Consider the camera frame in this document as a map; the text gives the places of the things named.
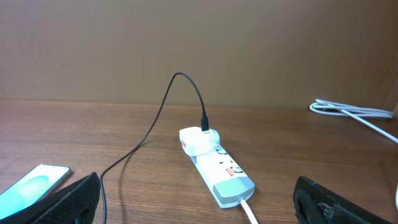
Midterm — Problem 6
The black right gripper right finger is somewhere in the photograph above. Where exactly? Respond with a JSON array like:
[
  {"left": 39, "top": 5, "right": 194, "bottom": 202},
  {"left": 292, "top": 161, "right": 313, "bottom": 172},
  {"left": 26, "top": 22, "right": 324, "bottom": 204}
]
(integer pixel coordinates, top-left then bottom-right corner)
[{"left": 293, "top": 176, "right": 391, "bottom": 224}]

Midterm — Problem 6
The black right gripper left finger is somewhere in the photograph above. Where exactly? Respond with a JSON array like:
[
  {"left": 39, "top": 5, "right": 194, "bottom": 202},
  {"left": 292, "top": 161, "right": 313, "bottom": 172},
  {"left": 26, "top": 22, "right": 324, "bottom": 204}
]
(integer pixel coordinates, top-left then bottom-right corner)
[{"left": 1, "top": 172, "right": 100, "bottom": 224}]

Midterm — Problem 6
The Galaxy smartphone teal screen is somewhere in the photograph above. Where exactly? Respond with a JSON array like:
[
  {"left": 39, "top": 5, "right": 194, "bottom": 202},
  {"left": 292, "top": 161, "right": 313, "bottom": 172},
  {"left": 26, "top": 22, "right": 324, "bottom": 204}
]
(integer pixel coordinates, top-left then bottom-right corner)
[{"left": 1, "top": 164, "right": 71, "bottom": 220}]

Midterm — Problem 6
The black USB charging cable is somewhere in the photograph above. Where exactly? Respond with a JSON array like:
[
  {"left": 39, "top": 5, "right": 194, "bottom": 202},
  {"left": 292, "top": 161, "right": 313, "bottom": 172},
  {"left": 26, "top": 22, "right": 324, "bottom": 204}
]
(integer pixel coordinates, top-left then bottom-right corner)
[{"left": 99, "top": 72, "right": 210, "bottom": 224}]

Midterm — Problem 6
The white USB charger plug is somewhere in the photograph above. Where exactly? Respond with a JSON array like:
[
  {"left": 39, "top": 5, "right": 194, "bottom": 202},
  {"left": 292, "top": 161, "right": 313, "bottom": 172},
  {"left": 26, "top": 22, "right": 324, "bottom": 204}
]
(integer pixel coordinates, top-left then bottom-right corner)
[{"left": 179, "top": 127, "right": 220, "bottom": 157}]

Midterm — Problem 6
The white power strip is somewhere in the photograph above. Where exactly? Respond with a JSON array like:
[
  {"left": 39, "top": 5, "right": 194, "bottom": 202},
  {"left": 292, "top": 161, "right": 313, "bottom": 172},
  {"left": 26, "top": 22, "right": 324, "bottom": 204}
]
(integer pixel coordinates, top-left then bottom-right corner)
[{"left": 180, "top": 139, "right": 255, "bottom": 208}]

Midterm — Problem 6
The white power strip cord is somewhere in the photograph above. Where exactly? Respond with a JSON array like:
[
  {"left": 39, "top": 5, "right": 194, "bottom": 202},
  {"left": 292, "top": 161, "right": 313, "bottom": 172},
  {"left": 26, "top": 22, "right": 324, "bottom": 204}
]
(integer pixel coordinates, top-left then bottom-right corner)
[{"left": 239, "top": 198, "right": 398, "bottom": 224}]

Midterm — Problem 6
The white cables table corner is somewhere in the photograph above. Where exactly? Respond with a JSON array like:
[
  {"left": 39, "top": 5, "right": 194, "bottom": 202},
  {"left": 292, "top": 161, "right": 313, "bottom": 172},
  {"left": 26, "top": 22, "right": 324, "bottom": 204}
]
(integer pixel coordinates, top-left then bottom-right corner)
[{"left": 309, "top": 99, "right": 397, "bottom": 144}]

